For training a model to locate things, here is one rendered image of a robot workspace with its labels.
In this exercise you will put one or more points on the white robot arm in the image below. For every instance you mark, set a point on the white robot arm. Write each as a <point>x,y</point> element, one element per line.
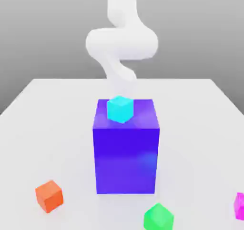
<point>122,43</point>

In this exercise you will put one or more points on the large purple box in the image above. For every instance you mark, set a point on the large purple box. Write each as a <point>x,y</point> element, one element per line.
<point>125,157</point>

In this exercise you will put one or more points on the small cyan cube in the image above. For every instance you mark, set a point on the small cyan cube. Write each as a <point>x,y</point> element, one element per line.
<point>120,110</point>

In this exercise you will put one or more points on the small orange cube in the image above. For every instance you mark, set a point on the small orange cube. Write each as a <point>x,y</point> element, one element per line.
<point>50,196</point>

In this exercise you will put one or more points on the small green cube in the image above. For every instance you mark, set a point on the small green cube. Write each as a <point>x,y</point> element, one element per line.
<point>158,217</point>

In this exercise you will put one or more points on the small magenta cube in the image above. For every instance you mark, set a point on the small magenta cube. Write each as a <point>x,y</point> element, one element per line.
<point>239,206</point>

